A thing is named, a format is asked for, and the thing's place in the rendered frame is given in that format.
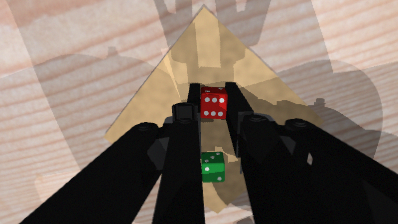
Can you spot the red die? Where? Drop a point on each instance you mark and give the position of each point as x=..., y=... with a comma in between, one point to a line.
x=213, y=102

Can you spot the tan square mat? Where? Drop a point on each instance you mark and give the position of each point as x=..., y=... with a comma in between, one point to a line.
x=209, y=54

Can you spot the green die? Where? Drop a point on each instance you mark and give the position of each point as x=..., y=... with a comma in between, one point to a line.
x=213, y=167

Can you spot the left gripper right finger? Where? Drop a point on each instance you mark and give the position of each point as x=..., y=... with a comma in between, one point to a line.
x=355, y=188

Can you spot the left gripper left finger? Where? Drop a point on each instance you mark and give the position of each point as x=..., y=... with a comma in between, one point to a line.
x=114, y=186

